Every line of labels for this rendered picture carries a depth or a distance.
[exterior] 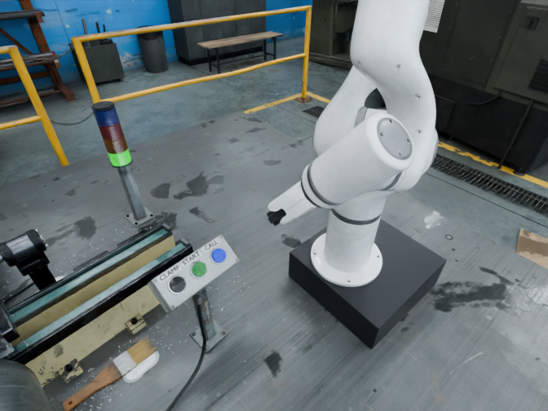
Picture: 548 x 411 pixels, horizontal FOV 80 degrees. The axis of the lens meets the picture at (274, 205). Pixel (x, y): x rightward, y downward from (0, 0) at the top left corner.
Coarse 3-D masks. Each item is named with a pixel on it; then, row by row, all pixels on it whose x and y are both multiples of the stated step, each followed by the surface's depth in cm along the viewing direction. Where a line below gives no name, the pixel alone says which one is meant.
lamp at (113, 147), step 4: (124, 136) 100; (104, 140) 97; (112, 140) 96; (116, 140) 97; (120, 140) 98; (124, 140) 99; (108, 144) 97; (112, 144) 97; (116, 144) 97; (120, 144) 98; (124, 144) 100; (108, 148) 98; (112, 148) 98; (116, 148) 98; (120, 148) 99; (124, 148) 100; (108, 152) 99; (112, 152) 99; (116, 152) 99; (120, 152) 99
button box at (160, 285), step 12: (216, 240) 69; (192, 252) 67; (204, 252) 67; (228, 252) 69; (180, 264) 64; (192, 264) 65; (216, 264) 67; (228, 264) 68; (156, 276) 61; (168, 276) 62; (192, 276) 64; (204, 276) 65; (216, 276) 66; (156, 288) 60; (168, 288) 61; (192, 288) 63; (168, 300) 61; (180, 300) 62
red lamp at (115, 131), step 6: (102, 126) 94; (108, 126) 94; (114, 126) 95; (120, 126) 97; (102, 132) 95; (108, 132) 95; (114, 132) 95; (120, 132) 97; (108, 138) 96; (114, 138) 96
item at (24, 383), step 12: (0, 360) 47; (0, 372) 45; (12, 372) 47; (24, 372) 49; (0, 384) 44; (12, 384) 45; (24, 384) 46; (36, 384) 49; (0, 396) 42; (12, 396) 43; (24, 396) 44; (36, 396) 46; (0, 408) 41; (12, 408) 42; (24, 408) 43; (36, 408) 44; (48, 408) 47
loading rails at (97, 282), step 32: (160, 224) 96; (128, 256) 88; (160, 256) 88; (64, 288) 80; (96, 288) 85; (128, 288) 79; (32, 320) 75; (64, 320) 73; (96, 320) 76; (128, 320) 84; (32, 352) 67; (64, 352) 73
